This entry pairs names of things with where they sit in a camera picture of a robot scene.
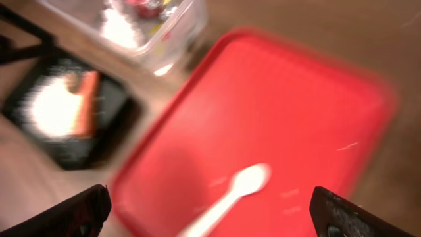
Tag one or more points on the white plastic spoon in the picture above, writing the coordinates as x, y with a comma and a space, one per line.
245, 182

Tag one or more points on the brown food lump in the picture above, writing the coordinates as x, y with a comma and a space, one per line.
74, 83

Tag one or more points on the orange carrot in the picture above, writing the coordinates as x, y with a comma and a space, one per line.
85, 121

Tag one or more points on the red plastic tray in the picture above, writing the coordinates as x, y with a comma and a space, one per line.
253, 99

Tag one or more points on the red snack wrapper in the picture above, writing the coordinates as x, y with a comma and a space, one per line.
147, 8

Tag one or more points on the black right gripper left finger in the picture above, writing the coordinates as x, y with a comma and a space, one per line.
82, 215

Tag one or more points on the black food waste tray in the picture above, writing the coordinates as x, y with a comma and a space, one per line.
115, 108

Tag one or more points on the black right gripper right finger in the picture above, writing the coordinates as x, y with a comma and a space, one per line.
334, 216

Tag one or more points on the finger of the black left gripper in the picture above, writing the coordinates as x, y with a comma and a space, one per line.
10, 53

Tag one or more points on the clear plastic waste bin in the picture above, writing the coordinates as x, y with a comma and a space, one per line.
167, 37

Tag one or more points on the white rice pile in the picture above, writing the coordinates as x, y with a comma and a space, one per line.
50, 109

